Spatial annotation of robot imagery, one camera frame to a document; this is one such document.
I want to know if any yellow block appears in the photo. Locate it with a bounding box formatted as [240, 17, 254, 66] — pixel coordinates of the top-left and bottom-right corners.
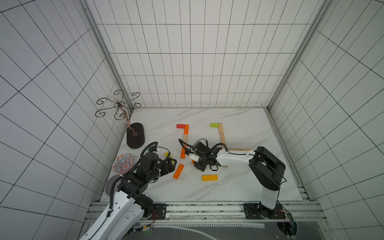
[202, 175, 219, 182]

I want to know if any patterned round plate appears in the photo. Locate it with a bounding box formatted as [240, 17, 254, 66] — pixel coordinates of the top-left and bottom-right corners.
[112, 154, 134, 175]

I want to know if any black wire ornament stand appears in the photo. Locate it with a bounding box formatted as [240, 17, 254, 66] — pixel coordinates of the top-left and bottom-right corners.
[95, 90, 145, 149]

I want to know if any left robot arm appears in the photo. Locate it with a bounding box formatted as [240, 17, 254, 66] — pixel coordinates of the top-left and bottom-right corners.
[81, 152, 177, 240]

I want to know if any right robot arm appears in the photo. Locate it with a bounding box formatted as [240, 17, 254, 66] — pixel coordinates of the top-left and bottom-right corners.
[182, 141, 286, 219]

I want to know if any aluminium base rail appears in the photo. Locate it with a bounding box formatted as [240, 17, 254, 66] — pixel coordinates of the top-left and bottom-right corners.
[86, 201, 326, 224]

